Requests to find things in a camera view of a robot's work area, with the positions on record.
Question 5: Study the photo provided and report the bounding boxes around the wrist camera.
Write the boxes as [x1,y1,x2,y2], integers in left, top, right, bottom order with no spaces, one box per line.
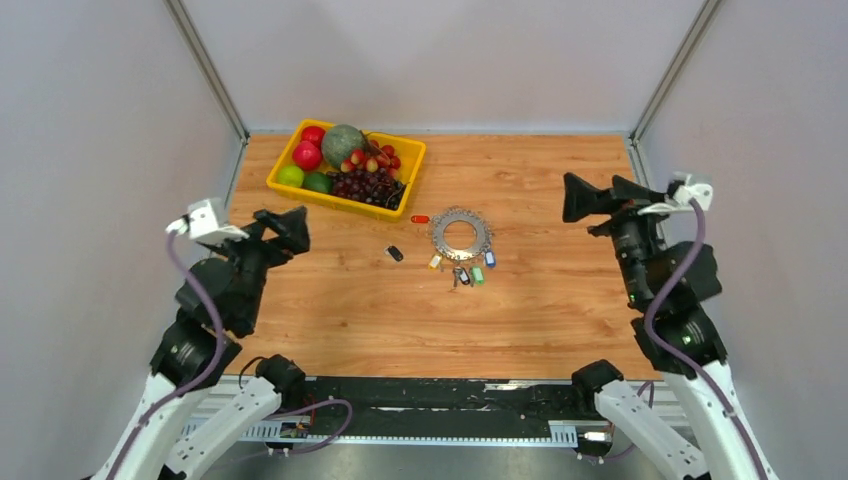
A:
[165,197,249,245]
[637,172,714,216]

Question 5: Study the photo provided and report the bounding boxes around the light green apple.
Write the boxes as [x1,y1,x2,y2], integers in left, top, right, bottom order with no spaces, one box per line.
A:
[275,165,306,188]

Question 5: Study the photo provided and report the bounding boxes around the dark green lime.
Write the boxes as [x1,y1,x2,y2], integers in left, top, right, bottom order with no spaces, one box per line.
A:
[302,172,334,195]

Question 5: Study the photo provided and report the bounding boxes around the blue key tag inside ring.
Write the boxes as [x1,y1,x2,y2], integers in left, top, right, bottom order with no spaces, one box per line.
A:
[483,250,497,268]

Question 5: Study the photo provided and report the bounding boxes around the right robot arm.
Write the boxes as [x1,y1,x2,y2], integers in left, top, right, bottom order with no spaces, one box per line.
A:
[562,173,776,479]

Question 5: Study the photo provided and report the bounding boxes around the black key tag top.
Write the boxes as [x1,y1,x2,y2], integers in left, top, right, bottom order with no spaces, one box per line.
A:
[456,267,471,285]

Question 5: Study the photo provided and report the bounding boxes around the green key tag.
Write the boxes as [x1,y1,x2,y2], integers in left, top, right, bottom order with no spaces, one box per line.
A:
[470,265,485,285]

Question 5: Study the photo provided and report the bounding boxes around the red apple lower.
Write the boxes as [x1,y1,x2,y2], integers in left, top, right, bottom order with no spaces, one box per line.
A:
[292,140,323,172]

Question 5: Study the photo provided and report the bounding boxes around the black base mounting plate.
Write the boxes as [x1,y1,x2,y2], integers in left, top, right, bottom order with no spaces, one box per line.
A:
[278,376,607,439]

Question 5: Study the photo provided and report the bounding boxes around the red apple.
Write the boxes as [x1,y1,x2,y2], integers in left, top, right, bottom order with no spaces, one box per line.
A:
[300,125,326,149]
[292,140,323,172]

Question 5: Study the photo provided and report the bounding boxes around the dark purple grape bunch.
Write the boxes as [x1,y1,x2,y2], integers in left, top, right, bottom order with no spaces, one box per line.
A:
[327,169,407,211]

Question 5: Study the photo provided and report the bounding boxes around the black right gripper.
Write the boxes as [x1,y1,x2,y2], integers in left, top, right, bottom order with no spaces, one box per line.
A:
[557,172,668,303]

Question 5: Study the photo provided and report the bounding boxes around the green melon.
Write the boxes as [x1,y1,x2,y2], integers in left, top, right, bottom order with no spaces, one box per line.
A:
[321,124,367,169]

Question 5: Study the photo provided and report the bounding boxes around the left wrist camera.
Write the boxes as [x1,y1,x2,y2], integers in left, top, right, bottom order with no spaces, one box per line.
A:
[165,197,249,245]

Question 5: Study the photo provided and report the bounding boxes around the red apple upper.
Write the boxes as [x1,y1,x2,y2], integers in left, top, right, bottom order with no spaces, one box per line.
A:
[300,125,326,149]

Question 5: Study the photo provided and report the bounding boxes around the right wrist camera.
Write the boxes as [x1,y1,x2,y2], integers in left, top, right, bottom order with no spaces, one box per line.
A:
[637,172,714,216]

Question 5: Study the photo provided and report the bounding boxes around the red grape bunch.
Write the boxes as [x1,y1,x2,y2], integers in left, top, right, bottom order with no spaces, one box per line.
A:
[338,140,402,180]

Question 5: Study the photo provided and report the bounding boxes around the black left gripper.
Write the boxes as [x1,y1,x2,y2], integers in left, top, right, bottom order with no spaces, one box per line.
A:
[208,204,312,327]

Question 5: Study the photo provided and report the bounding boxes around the black key tag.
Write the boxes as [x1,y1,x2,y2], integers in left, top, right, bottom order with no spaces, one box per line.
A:
[456,267,471,285]
[385,245,404,262]

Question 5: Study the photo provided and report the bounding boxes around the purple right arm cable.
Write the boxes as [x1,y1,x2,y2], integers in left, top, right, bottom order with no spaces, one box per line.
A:
[576,197,770,480]

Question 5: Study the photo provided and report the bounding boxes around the aluminium frame rail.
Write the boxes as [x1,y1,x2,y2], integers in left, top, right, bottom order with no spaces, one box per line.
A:
[185,374,697,448]

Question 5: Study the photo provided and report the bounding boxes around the yellow key tag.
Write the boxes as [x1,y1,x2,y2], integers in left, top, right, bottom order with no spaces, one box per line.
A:
[428,254,443,270]

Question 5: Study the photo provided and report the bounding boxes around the yellow plastic fruit tray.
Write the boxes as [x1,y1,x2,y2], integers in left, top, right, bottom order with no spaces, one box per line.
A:
[266,119,426,221]

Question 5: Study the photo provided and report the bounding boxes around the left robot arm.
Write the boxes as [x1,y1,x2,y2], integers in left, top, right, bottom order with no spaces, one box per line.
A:
[94,198,311,479]

